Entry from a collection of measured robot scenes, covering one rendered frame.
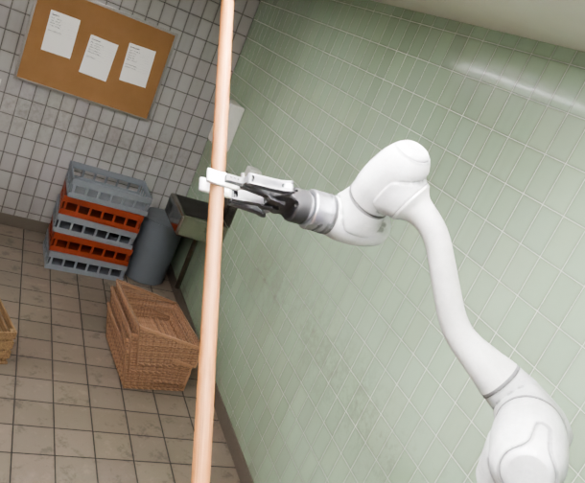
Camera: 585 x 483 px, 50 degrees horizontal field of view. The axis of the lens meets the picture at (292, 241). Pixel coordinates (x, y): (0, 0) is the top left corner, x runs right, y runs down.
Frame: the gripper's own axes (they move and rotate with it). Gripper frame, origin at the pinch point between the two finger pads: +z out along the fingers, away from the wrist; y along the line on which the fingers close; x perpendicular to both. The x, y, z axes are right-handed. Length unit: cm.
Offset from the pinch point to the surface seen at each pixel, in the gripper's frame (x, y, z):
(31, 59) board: 260, 305, 24
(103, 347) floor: 53, 305, -55
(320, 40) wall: 216, 143, -125
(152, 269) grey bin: 138, 359, -100
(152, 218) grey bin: 170, 334, -88
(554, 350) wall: -12, 20, -123
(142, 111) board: 252, 313, -64
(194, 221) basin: 139, 266, -97
